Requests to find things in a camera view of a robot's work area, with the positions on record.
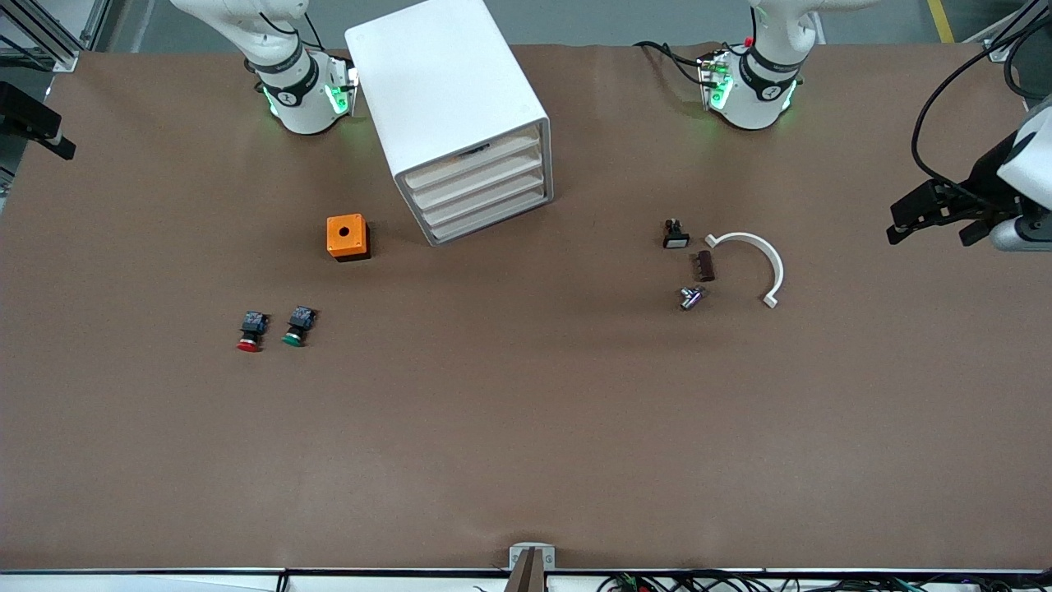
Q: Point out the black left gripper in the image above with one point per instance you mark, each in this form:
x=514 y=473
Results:
x=984 y=175

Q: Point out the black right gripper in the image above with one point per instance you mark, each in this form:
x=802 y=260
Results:
x=25 y=115

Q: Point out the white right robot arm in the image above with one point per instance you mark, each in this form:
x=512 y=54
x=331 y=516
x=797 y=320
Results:
x=300 y=99

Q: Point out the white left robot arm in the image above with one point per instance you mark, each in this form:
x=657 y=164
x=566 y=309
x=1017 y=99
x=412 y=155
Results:
x=760 y=90

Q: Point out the red mushroom push button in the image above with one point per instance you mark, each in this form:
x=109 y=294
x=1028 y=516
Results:
x=249 y=346

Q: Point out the green mushroom push button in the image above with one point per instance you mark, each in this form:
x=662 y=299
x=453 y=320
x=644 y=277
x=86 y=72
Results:
x=293 y=339

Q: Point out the white drawer cabinet housing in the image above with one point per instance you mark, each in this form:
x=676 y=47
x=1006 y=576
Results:
x=436 y=82

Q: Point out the white curved plastic clamp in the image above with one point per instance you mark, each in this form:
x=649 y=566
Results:
x=777 y=271

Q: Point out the brown terminal block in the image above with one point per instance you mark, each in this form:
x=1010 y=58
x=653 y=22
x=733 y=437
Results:
x=704 y=266

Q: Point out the silver metal fitting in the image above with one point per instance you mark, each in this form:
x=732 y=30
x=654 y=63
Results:
x=690 y=298

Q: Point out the aluminium frame profile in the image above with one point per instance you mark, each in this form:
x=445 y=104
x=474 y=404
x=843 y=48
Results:
x=998 y=51
x=49 y=33

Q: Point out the black switch with white face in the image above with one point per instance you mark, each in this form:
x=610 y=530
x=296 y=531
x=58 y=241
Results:
x=675 y=240

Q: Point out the orange button enclosure box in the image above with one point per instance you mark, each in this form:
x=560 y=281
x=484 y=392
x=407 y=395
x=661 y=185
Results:
x=345 y=234

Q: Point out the metal table edge bracket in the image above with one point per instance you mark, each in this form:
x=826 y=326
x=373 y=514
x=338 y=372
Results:
x=549 y=559

